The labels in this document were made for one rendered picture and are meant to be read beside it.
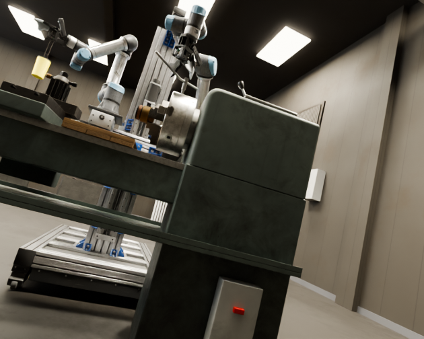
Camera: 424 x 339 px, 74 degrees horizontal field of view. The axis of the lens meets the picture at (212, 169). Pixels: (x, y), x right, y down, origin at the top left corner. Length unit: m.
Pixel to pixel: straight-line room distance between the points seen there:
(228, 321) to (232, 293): 0.11
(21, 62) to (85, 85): 2.14
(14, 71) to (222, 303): 11.50
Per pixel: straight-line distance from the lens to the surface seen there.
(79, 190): 8.38
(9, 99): 1.38
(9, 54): 12.43
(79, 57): 2.13
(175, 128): 1.33
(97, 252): 2.20
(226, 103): 1.33
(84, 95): 11.54
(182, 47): 1.47
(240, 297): 1.25
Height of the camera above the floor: 0.66
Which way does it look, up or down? 10 degrees up
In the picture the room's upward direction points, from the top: 15 degrees clockwise
